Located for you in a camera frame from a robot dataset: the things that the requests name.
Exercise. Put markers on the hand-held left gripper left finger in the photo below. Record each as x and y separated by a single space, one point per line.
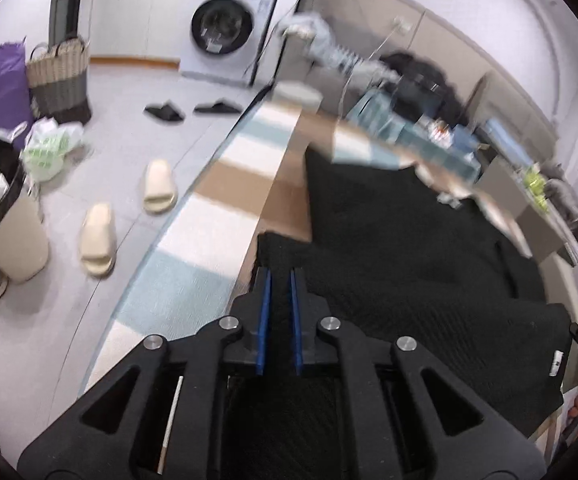
263 320

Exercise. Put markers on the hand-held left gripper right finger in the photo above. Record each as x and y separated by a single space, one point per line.
296 320

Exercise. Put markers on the checked blanket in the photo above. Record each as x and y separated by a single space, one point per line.
209 220

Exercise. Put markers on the light blue cushion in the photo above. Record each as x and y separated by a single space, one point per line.
506 135

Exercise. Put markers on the white base cabinet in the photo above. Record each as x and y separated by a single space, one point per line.
134 20

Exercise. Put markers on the grey sofa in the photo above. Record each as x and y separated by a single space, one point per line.
459 45

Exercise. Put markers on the grey striped clothes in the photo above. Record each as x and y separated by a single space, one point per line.
329 45

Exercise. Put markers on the grey fluffy cloth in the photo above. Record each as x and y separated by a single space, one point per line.
566 200

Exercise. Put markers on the green snack packet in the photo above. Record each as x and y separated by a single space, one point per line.
535 185

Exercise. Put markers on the beige trash bin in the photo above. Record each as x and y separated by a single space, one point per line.
14 245

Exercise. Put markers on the purple bag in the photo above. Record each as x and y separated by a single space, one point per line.
4 90

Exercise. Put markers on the beige slipper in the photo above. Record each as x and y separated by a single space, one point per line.
99 240
159 187

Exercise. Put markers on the grey sideboard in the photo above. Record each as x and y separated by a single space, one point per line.
509 190

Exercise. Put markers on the black slipper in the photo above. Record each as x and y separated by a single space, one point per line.
165 111
218 107

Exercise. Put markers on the low table with checked cloth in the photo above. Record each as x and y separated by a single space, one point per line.
394 125

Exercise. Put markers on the woven laundry basket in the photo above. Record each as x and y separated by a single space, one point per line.
59 85

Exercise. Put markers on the white washing machine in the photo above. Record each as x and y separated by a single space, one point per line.
224 25

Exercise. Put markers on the dark door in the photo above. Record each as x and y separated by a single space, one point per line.
66 0

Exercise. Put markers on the white green plastic bag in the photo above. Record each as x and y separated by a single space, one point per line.
49 147

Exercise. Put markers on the black knit garment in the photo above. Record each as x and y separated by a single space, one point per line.
394 260

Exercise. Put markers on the black jacket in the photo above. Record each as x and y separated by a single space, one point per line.
419 80

